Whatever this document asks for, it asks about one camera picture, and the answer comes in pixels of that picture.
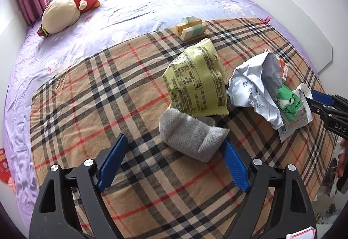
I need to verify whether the tan plaid blanket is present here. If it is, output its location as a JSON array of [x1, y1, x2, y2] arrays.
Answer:
[[29, 17, 339, 239]]

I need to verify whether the red packet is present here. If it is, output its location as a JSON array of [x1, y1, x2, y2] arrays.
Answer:
[[0, 148, 11, 183]]

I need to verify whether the green snack bag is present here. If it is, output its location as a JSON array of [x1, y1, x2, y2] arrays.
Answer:
[[162, 38, 229, 116]]

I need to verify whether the white paper bag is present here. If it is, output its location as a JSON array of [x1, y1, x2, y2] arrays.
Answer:
[[227, 50, 284, 131]]

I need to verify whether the small yellow teal box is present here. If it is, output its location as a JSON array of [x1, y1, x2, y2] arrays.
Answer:
[[175, 16, 208, 43]]

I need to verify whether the orange-white small box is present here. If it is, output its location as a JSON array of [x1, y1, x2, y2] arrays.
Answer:
[[276, 55, 289, 80]]

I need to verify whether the cream and red plush toy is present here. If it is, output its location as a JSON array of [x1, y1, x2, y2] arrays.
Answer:
[[38, 0, 100, 38]]

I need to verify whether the person's right hand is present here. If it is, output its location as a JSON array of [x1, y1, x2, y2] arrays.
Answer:
[[336, 140, 348, 178]]

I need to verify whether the pink white box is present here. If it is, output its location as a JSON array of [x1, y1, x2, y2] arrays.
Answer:
[[285, 226, 317, 239]]

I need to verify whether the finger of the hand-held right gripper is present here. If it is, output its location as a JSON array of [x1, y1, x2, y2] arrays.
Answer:
[[311, 90, 348, 110], [304, 95, 331, 120]]

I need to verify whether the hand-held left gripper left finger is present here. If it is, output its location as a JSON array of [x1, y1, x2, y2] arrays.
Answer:
[[28, 133, 129, 239]]

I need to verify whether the purple floral bed sheet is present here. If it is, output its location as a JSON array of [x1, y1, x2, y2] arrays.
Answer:
[[4, 0, 318, 201]]

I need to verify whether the grey bubble mailer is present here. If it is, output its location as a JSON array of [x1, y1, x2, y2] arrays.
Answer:
[[159, 108, 229, 163]]

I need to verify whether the green and white plastic packet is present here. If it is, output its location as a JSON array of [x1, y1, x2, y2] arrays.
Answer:
[[274, 84, 313, 143]]

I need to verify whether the white bed headboard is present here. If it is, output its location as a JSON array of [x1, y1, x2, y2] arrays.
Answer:
[[194, 0, 334, 74]]

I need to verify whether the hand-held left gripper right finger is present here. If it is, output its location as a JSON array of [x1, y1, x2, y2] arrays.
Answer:
[[220, 140, 318, 239]]

